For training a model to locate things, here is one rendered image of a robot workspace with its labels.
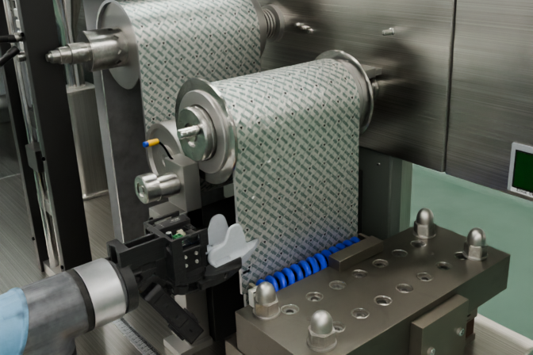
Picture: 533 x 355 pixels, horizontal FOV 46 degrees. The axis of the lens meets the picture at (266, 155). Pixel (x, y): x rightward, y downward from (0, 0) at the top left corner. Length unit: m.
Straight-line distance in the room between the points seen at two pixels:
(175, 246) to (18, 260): 0.64
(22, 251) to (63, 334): 0.66
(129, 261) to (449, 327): 0.43
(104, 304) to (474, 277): 0.52
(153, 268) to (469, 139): 0.49
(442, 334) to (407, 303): 0.06
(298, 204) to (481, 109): 0.29
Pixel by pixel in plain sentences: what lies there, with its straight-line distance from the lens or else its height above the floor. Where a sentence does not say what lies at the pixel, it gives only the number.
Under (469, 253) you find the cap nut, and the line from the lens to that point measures 0.99.
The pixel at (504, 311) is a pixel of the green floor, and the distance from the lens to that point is 2.79.
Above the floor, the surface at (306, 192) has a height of 1.14.
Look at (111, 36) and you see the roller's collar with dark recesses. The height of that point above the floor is 1.36.
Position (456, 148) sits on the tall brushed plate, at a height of 1.19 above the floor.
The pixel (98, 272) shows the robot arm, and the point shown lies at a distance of 0.75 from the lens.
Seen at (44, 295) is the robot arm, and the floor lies 1.14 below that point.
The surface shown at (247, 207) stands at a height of 1.15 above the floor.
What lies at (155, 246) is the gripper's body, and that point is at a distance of 0.77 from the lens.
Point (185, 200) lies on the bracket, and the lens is 0.88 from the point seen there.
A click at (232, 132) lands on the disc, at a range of 0.79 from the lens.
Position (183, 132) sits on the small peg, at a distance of 0.80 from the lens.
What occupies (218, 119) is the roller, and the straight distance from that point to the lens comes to 0.80.
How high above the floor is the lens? 1.51
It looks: 20 degrees down
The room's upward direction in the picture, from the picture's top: 2 degrees counter-clockwise
